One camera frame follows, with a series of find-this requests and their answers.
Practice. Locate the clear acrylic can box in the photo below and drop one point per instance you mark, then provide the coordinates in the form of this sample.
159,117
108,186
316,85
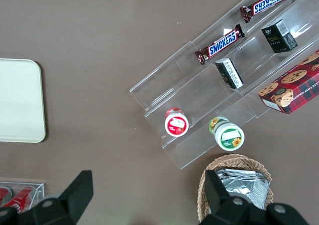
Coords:
40,190

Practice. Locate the silver foil sandwich package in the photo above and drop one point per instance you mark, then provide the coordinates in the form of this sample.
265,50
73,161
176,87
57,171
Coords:
267,197
239,185

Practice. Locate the red lid strawberry cup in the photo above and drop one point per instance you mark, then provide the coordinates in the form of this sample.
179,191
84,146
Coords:
176,125

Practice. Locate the woven wicker basket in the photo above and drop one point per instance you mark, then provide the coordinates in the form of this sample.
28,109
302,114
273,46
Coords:
234,161

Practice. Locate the white rounded plastic tray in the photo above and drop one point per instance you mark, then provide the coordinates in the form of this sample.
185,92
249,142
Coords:
20,100

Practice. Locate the red cola can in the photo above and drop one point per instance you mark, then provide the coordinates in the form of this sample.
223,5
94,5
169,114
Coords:
22,197
4,195

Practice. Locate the brown Snickers chocolate bar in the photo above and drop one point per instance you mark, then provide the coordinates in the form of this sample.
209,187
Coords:
221,44
269,1

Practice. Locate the red tartan cookie box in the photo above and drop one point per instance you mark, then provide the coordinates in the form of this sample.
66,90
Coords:
294,87

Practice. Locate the green lid sunflower cup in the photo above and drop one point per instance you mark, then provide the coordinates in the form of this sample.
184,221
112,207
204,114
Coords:
229,136

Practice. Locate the small black carton box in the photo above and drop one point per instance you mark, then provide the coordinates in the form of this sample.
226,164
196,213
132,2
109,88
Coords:
276,39
230,74

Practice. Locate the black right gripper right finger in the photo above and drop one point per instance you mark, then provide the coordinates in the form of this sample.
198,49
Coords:
219,200

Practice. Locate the clear acrylic tiered shelf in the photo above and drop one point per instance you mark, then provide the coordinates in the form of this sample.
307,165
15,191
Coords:
199,90

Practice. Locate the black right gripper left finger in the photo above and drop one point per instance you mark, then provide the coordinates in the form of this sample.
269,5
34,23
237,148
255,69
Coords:
72,197

